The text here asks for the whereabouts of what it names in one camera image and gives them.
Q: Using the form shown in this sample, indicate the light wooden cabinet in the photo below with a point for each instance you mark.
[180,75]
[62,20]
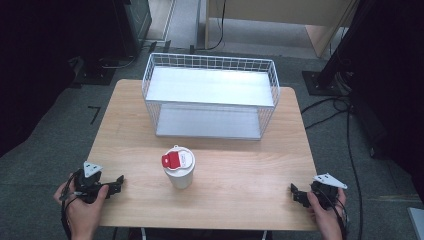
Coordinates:
[283,15]

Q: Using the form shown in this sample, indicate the white cup with red lid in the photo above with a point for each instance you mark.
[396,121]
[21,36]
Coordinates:
[180,168]

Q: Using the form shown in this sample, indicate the black metal stand with base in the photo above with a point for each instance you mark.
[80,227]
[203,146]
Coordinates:
[328,71]

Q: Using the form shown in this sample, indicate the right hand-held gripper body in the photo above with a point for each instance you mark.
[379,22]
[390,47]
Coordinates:
[325,193]

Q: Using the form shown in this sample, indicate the dark stand base plate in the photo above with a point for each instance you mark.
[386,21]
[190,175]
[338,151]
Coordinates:
[95,73]

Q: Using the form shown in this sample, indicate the pale grey flat panel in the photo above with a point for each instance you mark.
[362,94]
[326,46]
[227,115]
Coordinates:
[417,223]

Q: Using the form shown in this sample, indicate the dark green cabinet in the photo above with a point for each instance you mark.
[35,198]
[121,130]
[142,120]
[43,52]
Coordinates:
[138,20]

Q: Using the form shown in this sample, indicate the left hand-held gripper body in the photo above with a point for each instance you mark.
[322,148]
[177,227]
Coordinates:
[87,186]

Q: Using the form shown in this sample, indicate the person's right hand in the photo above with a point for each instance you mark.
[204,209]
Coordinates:
[325,218]

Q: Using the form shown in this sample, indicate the person's left hand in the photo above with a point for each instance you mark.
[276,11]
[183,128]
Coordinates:
[81,213]

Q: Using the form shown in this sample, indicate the dark curtain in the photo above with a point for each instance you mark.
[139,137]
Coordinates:
[36,60]
[396,83]

